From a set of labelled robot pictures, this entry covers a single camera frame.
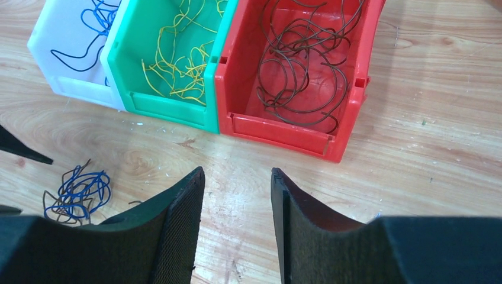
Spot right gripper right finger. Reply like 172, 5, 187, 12
271, 168, 501, 283

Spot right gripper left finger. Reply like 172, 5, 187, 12
1, 167, 205, 283

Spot wire bundle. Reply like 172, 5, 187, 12
42, 159, 144, 227

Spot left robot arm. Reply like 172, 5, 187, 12
1, 126, 53, 164

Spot red plastic bin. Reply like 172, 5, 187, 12
215, 0, 385, 163

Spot green plastic bin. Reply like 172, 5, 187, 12
101, 1, 237, 133

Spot white plastic bin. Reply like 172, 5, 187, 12
27, 0, 124, 111

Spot brown wires in red bin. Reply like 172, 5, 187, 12
255, 0, 368, 135

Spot yellow wires in green bin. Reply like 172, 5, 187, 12
141, 0, 229, 107

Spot sorted wires in bin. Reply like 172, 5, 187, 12
50, 0, 120, 87

